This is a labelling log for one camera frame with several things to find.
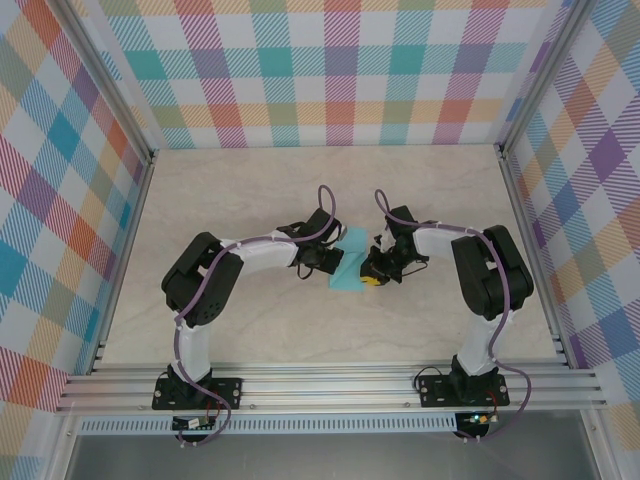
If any teal paper sheet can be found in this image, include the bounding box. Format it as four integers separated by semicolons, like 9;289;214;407
327;227;372;294

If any aluminium mounting rail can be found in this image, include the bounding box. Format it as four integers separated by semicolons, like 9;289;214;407
54;359;609;416

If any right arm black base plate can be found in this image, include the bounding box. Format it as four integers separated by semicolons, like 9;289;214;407
417;372;510;409

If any slotted grey cable tray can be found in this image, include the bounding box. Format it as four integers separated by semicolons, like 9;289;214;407
77;417;459;435

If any aluminium side rail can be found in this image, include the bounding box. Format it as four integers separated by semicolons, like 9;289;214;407
497;147;571;369
87;149;159;374

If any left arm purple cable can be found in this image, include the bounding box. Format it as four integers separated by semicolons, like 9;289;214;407
172;184;339;448

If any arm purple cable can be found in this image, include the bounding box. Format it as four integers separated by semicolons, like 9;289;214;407
374;188;533;444
172;184;339;448

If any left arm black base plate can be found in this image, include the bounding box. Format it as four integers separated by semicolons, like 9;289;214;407
151;374;245;412

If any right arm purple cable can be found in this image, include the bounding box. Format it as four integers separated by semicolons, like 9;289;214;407
374;188;533;444

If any aluminium corner post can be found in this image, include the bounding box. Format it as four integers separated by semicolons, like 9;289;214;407
49;0;159;166
492;0;601;161

